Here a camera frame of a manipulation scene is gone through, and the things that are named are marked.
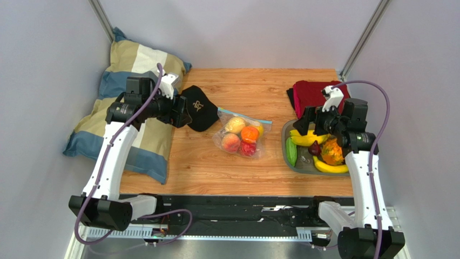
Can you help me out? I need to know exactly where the yellow pear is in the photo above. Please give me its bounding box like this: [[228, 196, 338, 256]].
[[255, 122, 264, 138]]

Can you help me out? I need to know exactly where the folded red cloth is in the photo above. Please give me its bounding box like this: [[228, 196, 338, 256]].
[[286, 80, 340, 118]]

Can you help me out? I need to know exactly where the beige bumpy fruit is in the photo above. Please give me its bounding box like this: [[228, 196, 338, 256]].
[[225, 116, 246, 134]]

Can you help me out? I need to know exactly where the yellow banana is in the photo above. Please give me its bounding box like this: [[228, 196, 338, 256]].
[[313, 156, 349, 174]]

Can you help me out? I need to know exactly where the aluminium frame post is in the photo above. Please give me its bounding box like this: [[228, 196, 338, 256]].
[[337, 0, 392, 81], [88, 0, 114, 42]]

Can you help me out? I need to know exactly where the orange fruit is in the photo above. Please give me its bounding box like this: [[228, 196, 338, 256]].
[[240, 126, 259, 143]]

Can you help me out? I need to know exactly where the orange pineapple toy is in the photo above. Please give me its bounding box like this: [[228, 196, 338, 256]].
[[321, 138, 344, 166]]

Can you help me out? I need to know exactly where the pink peach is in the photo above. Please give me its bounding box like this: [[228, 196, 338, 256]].
[[221, 133, 241, 153]]

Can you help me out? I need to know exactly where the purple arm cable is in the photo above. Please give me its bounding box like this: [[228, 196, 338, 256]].
[[311, 80, 391, 259], [74, 63, 193, 252]]

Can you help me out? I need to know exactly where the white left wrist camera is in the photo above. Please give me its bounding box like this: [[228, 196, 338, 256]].
[[159, 73, 181, 99]]

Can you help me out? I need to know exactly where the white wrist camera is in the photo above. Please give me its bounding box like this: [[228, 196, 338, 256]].
[[321, 86, 344, 112], [159, 73, 181, 99]]

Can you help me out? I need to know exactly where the red tomato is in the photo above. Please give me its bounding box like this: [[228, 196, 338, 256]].
[[238, 141, 257, 157]]

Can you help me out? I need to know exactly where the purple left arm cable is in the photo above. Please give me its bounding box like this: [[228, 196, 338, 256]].
[[74, 63, 193, 252]]

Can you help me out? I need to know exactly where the green cucumber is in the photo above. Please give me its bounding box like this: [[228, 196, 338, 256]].
[[285, 137, 297, 167]]

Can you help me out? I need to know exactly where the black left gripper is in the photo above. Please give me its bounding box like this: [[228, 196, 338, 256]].
[[142, 87, 191, 128]]

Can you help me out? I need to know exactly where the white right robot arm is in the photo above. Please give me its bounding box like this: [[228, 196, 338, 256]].
[[293, 98, 405, 258]]

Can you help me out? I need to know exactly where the black baseball cap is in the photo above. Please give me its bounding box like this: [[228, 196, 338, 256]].
[[181, 85, 219, 132]]

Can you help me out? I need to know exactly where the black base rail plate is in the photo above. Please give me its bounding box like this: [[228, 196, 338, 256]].
[[118, 194, 356, 240]]

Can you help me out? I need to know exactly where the grey fruit tray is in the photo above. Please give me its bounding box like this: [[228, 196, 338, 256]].
[[281, 120, 350, 176]]

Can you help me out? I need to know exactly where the left aluminium frame post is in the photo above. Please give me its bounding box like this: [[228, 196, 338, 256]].
[[88, 0, 114, 42]]

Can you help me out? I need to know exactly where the striped blue beige pillow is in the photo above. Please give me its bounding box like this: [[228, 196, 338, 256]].
[[63, 28, 192, 184]]

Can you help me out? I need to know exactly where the right aluminium frame post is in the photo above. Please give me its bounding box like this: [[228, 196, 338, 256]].
[[337, 0, 392, 81]]

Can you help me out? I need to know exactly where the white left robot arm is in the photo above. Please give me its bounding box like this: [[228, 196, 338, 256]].
[[69, 73, 192, 231]]

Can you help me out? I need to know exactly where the dark purple plum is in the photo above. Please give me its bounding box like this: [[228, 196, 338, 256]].
[[308, 140, 321, 156]]

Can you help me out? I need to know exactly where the clear zip top bag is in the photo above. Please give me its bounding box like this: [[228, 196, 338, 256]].
[[212, 108, 273, 159]]

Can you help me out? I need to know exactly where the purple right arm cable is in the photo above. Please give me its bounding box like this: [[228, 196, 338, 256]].
[[311, 80, 391, 259]]

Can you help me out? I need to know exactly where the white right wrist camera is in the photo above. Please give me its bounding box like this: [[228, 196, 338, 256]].
[[321, 86, 344, 112]]

